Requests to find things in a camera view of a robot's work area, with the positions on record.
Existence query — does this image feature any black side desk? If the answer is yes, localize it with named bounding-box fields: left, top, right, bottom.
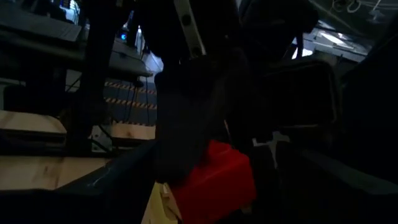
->
left=0, top=6, right=154, bottom=78

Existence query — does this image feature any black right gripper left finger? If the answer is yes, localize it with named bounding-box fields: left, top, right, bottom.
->
left=55, top=139, right=159, bottom=224

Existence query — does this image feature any orange black hazard strip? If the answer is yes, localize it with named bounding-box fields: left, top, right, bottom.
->
left=104, top=80, right=158, bottom=110

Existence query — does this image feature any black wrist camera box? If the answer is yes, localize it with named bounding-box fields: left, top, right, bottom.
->
left=259, top=58, right=340, bottom=130

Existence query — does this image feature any red plastic brick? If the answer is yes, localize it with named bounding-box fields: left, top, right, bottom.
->
left=169, top=139, right=258, bottom=224

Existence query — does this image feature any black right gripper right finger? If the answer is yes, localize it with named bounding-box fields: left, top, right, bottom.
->
left=275, top=141, right=398, bottom=224

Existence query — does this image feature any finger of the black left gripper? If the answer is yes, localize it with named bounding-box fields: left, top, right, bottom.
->
left=224, top=80, right=261, bottom=155
left=154, top=67, right=233, bottom=185

